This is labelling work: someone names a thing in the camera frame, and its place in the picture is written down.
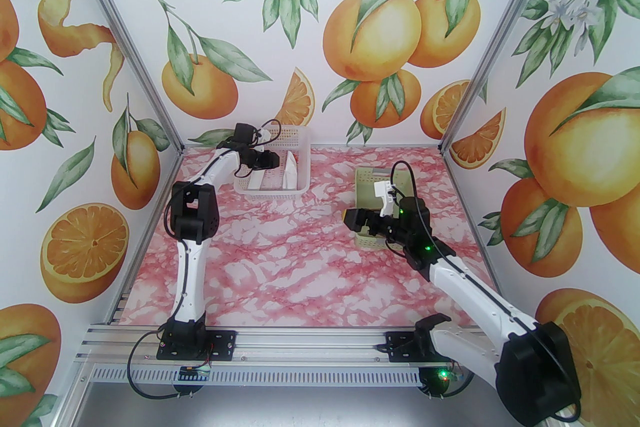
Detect white paper napkin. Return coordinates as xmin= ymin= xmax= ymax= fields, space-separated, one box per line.
xmin=283 ymin=152 xmax=299 ymax=191

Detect green plastic basket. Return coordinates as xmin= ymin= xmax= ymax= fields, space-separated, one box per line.
xmin=354 ymin=167 xmax=417 ymax=251

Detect white plastic mesh basket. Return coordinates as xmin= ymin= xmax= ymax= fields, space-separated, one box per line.
xmin=234 ymin=125 xmax=312 ymax=200

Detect black controller with green light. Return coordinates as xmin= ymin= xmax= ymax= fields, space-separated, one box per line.
xmin=419 ymin=366 xmax=463 ymax=399

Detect grey metal panel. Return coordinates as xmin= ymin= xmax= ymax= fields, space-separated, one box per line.
xmin=65 ymin=382 xmax=506 ymax=427

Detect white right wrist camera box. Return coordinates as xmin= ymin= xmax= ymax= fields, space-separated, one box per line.
xmin=372 ymin=180 xmax=399 ymax=218

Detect aluminium side rail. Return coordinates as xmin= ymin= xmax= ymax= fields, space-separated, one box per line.
xmin=442 ymin=150 xmax=501 ymax=288
xmin=107 ymin=150 xmax=185 ymax=323

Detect aluminium corner post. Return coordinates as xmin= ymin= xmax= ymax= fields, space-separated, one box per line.
xmin=439 ymin=0 xmax=572 ymax=158
xmin=64 ymin=0 xmax=185 ymax=158

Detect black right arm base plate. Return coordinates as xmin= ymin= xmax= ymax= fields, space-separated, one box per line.
xmin=387 ymin=331 xmax=466 ymax=363

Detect aluminium front rail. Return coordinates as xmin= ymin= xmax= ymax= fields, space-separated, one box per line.
xmin=75 ymin=322 xmax=546 ymax=365

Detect slotted white cable duct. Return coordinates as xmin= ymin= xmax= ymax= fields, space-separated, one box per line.
xmin=90 ymin=365 xmax=426 ymax=386

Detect black right base cable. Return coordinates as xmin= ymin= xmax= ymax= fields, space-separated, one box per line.
xmin=425 ymin=355 xmax=476 ymax=400

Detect black base cable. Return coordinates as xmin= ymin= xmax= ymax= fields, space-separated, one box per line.
xmin=127 ymin=332 xmax=196 ymax=400
xmin=425 ymin=355 xmax=476 ymax=400

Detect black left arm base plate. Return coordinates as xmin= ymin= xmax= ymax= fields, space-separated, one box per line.
xmin=156 ymin=330 xmax=237 ymax=360

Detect black left base cable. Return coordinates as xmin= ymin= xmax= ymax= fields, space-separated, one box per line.
xmin=127 ymin=332 xmax=196 ymax=400

